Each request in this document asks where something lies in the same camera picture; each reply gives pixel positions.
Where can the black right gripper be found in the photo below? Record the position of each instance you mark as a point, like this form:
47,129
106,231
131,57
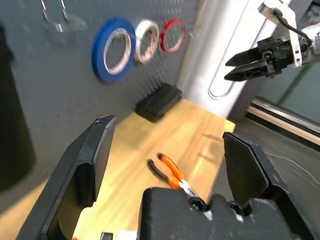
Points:
277,55

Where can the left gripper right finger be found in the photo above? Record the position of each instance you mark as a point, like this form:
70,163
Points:
250,170

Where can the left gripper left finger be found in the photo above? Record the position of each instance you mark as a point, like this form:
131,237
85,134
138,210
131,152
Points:
75,180

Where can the orange black needle-nose pliers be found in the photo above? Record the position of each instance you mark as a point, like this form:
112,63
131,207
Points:
172,175

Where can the red tape roll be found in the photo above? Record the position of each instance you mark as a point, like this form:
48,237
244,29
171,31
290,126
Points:
162,40

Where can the dark grey metal pegboard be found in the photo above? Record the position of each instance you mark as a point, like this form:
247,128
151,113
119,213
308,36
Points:
62,75

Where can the white pillar with oval groove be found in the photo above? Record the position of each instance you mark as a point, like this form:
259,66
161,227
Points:
212,37

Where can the black plastic case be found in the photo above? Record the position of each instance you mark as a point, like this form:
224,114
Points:
157,102

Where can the white tape roll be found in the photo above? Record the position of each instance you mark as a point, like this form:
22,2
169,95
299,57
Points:
142,26

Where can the blue tape roll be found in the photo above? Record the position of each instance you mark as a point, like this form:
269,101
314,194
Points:
98,50

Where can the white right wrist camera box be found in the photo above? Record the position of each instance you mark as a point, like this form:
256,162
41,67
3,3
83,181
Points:
287,15

